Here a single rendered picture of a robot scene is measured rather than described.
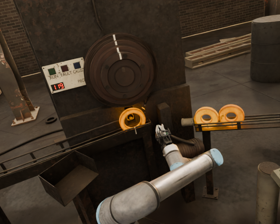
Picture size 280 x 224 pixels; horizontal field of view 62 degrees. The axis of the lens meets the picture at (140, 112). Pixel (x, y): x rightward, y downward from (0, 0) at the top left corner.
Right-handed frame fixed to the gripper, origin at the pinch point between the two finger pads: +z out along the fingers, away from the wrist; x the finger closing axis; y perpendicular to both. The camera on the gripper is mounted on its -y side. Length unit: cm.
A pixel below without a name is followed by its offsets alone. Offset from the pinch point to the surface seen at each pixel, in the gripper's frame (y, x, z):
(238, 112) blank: 4, -50, -10
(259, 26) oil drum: -43, -205, 167
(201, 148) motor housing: -24.4, -27.8, -8.7
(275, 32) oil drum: -47, -217, 148
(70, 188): -11, 62, -18
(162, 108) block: -0.1, -8.7, 15.5
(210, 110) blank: 2.5, -36.0, -0.2
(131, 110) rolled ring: 3.2, 12.6, 18.8
